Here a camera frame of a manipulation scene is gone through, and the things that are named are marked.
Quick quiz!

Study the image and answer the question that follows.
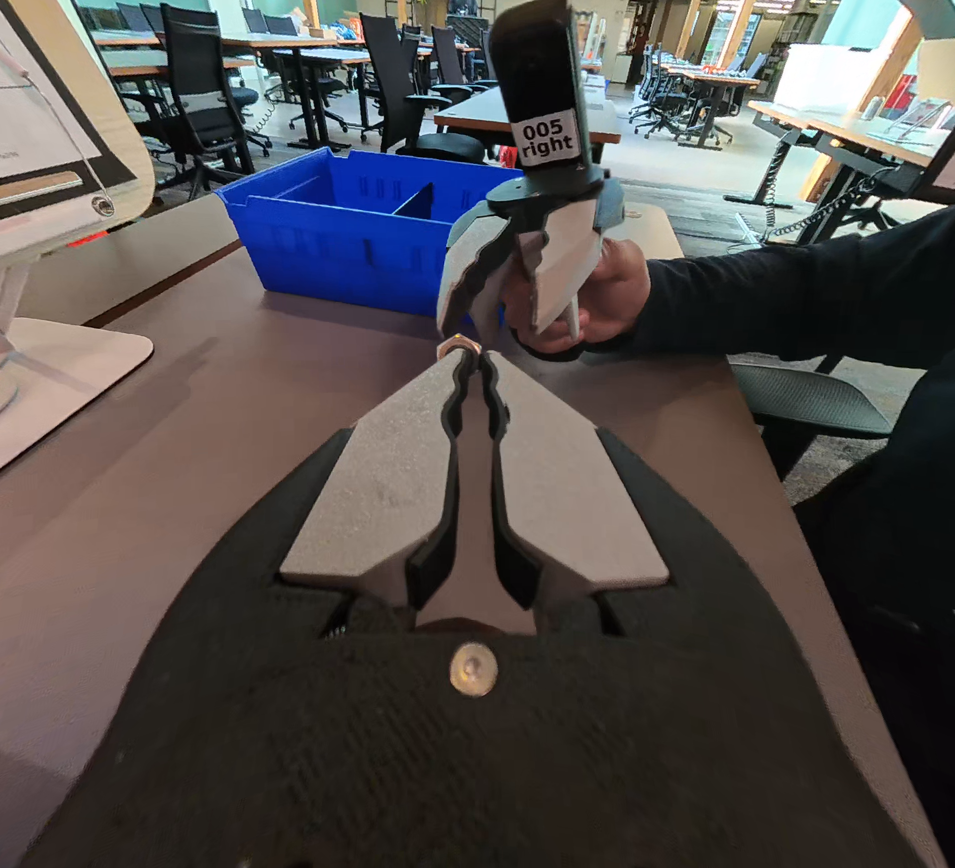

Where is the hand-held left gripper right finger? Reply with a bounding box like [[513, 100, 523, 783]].
[[481, 352, 670, 611]]

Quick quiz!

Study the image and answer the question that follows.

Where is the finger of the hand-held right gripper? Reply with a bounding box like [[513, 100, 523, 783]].
[[515, 200, 604, 338], [436, 215, 517, 348]]

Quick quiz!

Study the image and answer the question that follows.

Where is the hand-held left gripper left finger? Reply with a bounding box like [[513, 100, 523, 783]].
[[280, 348, 473, 611]]

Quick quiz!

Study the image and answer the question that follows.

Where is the blue plastic bin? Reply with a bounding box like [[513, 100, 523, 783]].
[[215, 146, 523, 317]]

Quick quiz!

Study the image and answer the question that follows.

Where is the person's right forearm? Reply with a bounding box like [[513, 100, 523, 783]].
[[634, 207, 955, 369]]

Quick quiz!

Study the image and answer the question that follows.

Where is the wooden edged office desk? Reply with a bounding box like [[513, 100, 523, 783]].
[[433, 83, 622, 145]]

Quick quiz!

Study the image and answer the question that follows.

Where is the long wooden office desk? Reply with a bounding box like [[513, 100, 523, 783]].
[[93, 31, 374, 138]]

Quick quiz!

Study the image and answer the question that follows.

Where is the wooden standing desk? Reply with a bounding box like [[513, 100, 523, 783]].
[[748, 99, 955, 242]]

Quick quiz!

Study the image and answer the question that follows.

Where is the person's right hand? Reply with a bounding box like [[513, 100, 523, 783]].
[[501, 237, 652, 354]]

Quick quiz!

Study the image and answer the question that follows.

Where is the black office chair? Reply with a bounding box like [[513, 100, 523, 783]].
[[358, 12, 486, 164], [142, 2, 273, 201]]

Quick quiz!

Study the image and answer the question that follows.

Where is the dark mesh office chair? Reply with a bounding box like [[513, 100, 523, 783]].
[[731, 361, 892, 481]]

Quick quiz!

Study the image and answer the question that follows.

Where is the person's torso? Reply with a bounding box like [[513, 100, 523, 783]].
[[791, 353, 955, 862]]

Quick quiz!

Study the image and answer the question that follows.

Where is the coiled black cable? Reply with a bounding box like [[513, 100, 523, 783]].
[[761, 170, 896, 242]]

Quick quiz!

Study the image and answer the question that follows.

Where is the white flat base plate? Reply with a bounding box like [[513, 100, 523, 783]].
[[0, 0, 158, 470]]

